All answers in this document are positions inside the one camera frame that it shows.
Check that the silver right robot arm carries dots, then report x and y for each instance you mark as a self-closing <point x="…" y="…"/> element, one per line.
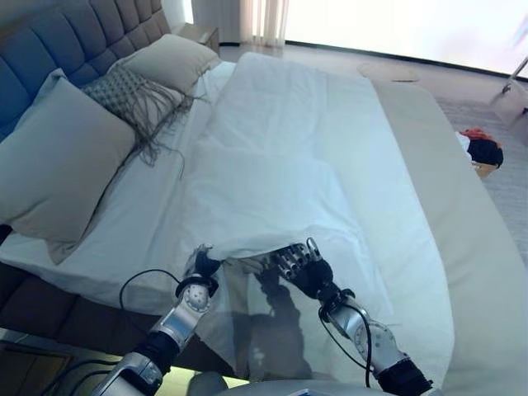
<point x="371" y="338"/>

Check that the dark wooden nightstand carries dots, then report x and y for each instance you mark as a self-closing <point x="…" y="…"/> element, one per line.
<point x="29" y="367"/>

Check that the white duvet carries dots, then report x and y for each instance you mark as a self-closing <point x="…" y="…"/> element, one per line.
<point x="288" y="165"/>

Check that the red garment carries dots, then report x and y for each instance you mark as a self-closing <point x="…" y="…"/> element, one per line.
<point x="476" y="134"/>

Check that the black garment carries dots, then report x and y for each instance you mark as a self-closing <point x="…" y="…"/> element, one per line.
<point x="486" y="153"/>

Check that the sheer pale curtain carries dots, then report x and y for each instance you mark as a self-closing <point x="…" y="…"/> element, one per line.
<point x="270" y="22"/>

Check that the patterned fringed cushion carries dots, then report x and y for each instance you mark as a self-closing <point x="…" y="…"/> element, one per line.
<point x="119" y="86"/>

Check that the beige fuzzy bed runner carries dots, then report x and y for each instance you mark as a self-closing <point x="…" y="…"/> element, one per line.
<point x="462" y="227"/>

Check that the brown upholstered bed frame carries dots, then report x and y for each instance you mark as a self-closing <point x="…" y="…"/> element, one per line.
<point x="62" y="305"/>

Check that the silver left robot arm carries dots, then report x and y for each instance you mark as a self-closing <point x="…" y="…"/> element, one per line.
<point x="181" y="317"/>

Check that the grey floor rug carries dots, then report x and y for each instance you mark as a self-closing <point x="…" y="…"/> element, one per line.
<point x="511" y="206"/>

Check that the tufted upholstered headboard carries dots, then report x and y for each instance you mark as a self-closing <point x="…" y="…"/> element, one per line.
<point x="62" y="41"/>

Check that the wicker laundry basket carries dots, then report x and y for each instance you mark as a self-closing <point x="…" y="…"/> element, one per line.
<point x="487" y="171"/>

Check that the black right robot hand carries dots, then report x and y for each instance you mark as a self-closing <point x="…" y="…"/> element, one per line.
<point x="309" y="274"/>

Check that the white garment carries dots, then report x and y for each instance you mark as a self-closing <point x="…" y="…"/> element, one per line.
<point x="463" y="144"/>

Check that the light wooden nightstand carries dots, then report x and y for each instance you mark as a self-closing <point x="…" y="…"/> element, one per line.
<point x="198" y="35"/>

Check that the small beige pillow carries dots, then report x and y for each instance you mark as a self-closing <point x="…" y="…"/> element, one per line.
<point x="173" y="57"/>

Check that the large beige pillow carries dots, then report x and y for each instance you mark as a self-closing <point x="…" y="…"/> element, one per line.
<point x="62" y="173"/>

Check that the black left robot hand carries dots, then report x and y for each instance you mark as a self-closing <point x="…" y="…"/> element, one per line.
<point x="200" y="268"/>

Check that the white fitted bed sheet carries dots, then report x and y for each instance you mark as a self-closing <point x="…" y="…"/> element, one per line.
<point x="132" y="231"/>

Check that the round beige floor mat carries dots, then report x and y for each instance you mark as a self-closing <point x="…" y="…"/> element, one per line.
<point x="387" y="71"/>

